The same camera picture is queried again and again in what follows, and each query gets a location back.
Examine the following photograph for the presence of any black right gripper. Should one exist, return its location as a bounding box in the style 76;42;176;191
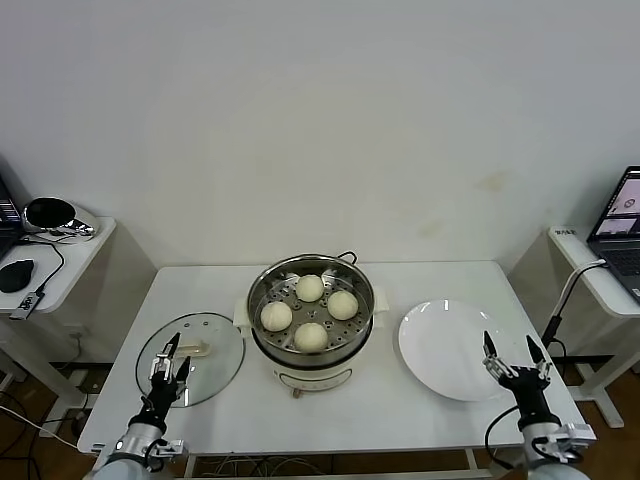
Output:
481;330;553;426

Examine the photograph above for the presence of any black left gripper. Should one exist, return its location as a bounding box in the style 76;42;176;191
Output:
141;332;192;426

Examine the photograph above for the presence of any round glass pot lid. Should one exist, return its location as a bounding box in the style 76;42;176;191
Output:
134;312;246;409

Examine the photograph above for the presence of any white steamed baozi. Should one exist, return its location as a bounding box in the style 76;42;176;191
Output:
259;301;294;332
293;322;329;354
326;290;360;321
295;274;324;303

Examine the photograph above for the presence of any stainless steel steamer basket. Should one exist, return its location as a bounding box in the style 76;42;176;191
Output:
233;253;390;354

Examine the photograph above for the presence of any black hanging power adapter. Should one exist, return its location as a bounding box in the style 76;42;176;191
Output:
539;312;564;346

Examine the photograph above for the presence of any white round plate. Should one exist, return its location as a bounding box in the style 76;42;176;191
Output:
398;298;518;403

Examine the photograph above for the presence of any white labelled power strip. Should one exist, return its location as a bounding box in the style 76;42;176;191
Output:
549;224;581;244

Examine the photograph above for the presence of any cream electric cooker pot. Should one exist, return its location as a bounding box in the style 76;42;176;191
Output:
233;294;390;401

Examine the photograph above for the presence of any white side table with mouse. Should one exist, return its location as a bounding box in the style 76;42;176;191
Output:
0;216;157;439

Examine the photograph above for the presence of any grey laptop with open windows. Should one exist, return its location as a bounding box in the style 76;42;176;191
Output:
584;164;640;306

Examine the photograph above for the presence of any white work table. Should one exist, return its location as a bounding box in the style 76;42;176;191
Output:
77;259;590;480

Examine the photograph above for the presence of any black computer mouse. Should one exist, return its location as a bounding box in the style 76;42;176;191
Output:
0;259;36;294

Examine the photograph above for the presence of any chrome and black headset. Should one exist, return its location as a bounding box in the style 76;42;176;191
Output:
20;196;99;239

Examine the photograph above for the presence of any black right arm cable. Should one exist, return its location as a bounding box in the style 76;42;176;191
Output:
484;404;526;466

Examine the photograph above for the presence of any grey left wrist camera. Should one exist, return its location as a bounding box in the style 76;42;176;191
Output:
149;435;191;459

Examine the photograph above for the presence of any white laptop charger cable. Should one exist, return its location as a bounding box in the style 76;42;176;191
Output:
557;258;609;316

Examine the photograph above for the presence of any white side table with cable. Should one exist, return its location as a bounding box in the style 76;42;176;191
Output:
505;223;640;430

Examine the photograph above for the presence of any white floor cable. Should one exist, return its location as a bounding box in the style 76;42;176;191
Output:
0;403;80;449

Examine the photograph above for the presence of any thin black desk cable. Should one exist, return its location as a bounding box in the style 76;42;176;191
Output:
17;234;66;296

